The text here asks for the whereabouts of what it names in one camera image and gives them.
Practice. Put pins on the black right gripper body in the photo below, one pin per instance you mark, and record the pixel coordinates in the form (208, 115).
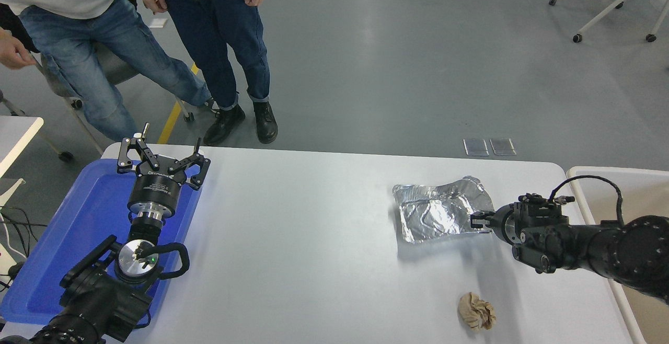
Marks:
(503, 224)

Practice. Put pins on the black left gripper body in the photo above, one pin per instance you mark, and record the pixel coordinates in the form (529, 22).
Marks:
(157, 190)

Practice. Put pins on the foil tray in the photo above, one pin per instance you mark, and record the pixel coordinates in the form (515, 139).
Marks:
(434, 213)

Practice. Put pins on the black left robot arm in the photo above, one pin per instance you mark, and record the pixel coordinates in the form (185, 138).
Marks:
(99, 302)

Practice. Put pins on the clear floor plate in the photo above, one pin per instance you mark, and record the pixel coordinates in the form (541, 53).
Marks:
(503, 147)
(476, 147)

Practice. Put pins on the grey seat white-legged chair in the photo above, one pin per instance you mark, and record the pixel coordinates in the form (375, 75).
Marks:
(120, 72)

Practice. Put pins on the blue plastic tray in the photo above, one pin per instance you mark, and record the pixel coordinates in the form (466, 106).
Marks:
(78, 229)

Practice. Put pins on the crumpled tan paper ball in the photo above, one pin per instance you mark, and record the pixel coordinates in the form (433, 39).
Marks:
(476, 311)

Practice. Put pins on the white paper card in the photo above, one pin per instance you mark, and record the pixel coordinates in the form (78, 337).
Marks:
(158, 22)

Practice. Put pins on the small white side table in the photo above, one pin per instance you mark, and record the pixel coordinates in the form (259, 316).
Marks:
(13, 135)

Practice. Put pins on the large pale bin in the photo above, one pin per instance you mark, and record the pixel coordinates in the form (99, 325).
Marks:
(648, 192)

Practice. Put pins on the white power strip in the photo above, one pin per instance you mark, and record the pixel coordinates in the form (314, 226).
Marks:
(9, 260)

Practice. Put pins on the white rolling chair base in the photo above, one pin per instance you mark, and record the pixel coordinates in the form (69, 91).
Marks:
(577, 37)

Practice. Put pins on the white bracket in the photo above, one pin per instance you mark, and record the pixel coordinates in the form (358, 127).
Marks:
(10, 190)

